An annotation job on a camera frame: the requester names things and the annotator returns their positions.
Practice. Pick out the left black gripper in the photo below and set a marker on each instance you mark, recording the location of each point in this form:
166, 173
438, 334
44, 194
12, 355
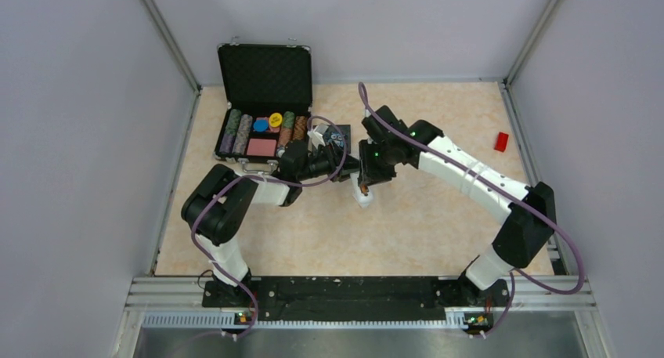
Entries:
350, 164

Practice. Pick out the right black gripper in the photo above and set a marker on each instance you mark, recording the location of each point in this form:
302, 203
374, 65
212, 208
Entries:
369, 174

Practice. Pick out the white remote control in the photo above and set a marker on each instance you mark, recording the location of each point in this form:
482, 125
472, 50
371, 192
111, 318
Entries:
364, 198

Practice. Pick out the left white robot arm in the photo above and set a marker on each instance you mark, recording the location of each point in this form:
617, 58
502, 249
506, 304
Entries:
215, 210

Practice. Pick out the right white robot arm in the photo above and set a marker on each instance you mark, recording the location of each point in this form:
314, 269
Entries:
525, 213

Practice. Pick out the blue owl toy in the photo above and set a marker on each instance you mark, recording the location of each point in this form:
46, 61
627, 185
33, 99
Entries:
337, 139

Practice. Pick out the dark grey lego baseplate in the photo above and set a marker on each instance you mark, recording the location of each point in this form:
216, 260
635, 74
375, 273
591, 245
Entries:
334, 149

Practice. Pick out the yellow poker chip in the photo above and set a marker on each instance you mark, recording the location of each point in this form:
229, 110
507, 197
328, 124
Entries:
275, 120

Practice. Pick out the pink card deck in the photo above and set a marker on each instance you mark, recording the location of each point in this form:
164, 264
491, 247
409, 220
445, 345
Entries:
261, 147

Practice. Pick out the blue poker chip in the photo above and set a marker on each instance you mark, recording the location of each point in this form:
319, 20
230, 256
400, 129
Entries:
261, 125

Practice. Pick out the black poker chip case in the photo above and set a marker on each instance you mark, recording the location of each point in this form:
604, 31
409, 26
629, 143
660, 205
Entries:
260, 80

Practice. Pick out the red lego brick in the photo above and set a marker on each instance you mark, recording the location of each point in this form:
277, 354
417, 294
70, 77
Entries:
501, 143

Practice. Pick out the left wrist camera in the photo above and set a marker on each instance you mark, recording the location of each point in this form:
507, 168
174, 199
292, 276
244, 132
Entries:
318, 136

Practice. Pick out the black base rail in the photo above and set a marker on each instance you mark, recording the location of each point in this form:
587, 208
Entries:
319, 303

